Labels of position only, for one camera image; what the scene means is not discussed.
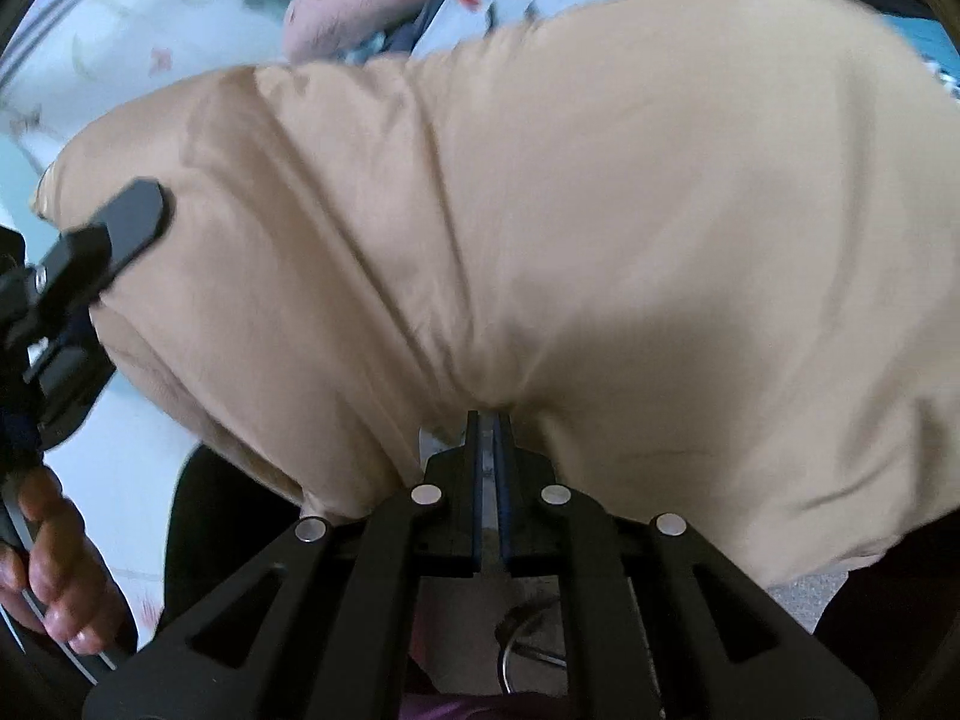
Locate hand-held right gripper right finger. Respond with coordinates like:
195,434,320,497
499,412,877,720

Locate person's black pants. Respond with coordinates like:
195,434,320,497
161,446,960,720

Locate purple cloth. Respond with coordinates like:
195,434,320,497
405,688,542,720

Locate metal ring stand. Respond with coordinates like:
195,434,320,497
493,600,572,700

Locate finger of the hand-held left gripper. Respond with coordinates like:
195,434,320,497
21,337,118,455
34,178,176,316

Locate tan button-up jacket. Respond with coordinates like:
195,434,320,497
30,0,960,587

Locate person's left hand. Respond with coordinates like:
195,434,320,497
0,463,127,655

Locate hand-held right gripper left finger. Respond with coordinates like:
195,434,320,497
82,411,482,720

